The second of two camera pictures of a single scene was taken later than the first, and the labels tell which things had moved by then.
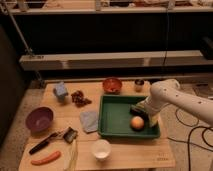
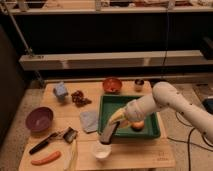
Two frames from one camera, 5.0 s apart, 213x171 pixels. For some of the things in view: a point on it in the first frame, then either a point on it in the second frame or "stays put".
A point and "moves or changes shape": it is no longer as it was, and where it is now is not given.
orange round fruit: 137,122 stays put
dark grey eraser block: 137,112 moves or changes shape
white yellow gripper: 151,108 → 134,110
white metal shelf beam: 196,58 stays put
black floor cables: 203,138 stays put
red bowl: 112,86 stays put
